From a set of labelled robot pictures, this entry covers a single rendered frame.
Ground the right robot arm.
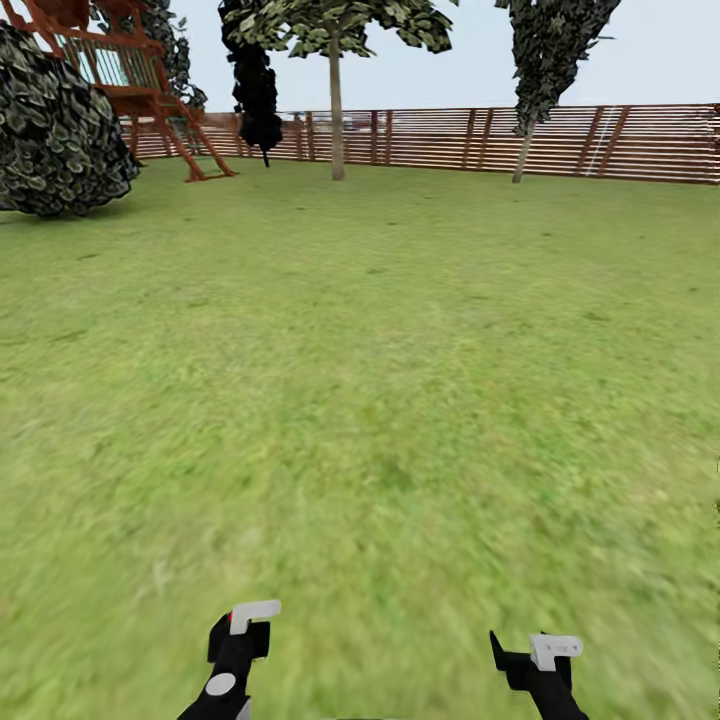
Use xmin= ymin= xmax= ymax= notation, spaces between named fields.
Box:
xmin=490 ymin=631 xmax=590 ymax=720

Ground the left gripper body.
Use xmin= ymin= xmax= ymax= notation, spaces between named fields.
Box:
xmin=207 ymin=621 xmax=270 ymax=664

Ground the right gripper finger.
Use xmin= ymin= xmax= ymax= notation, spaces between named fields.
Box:
xmin=490 ymin=631 xmax=512 ymax=672

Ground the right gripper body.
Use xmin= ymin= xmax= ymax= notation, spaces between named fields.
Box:
xmin=500 ymin=652 xmax=576 ymax=714

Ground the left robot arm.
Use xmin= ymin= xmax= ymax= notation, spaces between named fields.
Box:
xmin=176 ymin=601 xmax=281 ymax=720

